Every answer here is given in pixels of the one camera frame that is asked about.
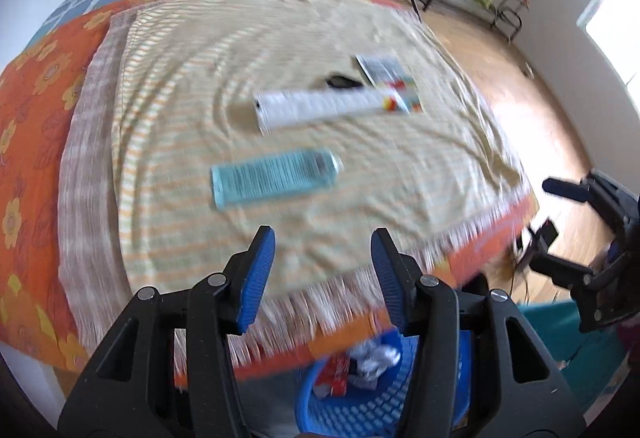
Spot grey fringed blanket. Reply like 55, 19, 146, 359
56, 12, 452, 369

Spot teal cream tube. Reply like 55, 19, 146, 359
210, 149, 343, 210

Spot white printed sachet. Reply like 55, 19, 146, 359
355, 55, 423, 112

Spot striped yellow towel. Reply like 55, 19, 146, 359
112, 0, 529, 296

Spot teal floor mat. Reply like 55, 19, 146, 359
520, 299, 627, 412

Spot crumpled trash in basket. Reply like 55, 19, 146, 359
312, 340, 401, 399

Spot white long tube box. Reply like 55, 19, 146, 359
254, 86, 420, 134

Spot black hair tie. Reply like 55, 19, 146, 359
324, 74, 366, 91

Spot orange floral bedsheet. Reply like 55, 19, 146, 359
1, 0, 538, 380

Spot blue plastic trash basket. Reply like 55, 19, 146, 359
293, 327, 474, 436

